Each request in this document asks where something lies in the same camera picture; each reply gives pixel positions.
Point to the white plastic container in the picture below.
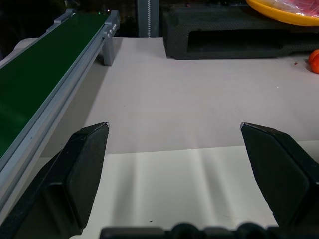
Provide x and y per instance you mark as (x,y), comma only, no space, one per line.
(184,186)

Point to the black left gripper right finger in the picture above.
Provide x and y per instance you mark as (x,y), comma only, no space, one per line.
(281,174)

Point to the green conveyor belt grey frame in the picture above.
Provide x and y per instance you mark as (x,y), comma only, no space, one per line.
(42,74)

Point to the black foam block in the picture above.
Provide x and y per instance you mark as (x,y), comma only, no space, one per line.
(239,32)

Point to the grey post with white spring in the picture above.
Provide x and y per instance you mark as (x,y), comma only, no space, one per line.
(148,18)

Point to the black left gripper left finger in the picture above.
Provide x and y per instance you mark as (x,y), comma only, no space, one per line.
(74,179)

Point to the yellow plastic plate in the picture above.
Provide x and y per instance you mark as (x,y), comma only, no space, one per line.
(284,12)

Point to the orange round fruit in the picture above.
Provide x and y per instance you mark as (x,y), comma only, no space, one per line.
(314,61)

